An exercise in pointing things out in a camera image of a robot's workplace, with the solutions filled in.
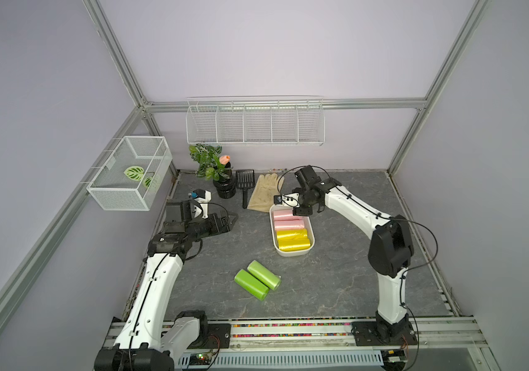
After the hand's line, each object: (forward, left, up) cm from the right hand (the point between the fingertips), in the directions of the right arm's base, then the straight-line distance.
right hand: (296, 199), depth 93 cm
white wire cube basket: (-14, +56, +23) cm, 62 cm away
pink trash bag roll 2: (-7, +2, -8) cm, 11 cm away
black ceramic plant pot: (+13, +31, -7) cm, 35 cm away
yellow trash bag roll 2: (-16, +1, -8) cm, 18 cm away
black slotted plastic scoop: (+22, +24, -13) cm, 35 cm away
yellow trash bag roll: (-12, +2, -8) cm, 14 cm away
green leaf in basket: (-2, +56, +18) cm, 59 cm away
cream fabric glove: (+19, +12, -13) cm, 26 cm away
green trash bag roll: (-27, +13, -10) cm, 32 cm away
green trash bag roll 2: (-31, +17, -10) cm, 37 cm away
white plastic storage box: (-8, -5, -7) cm, 12 cm away
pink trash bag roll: (-3, +4, -9) cm, 10 cm away
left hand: (-16, +24, +10) cm, 31 cm away
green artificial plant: (+9, +34, +10) cm, 37 cm away
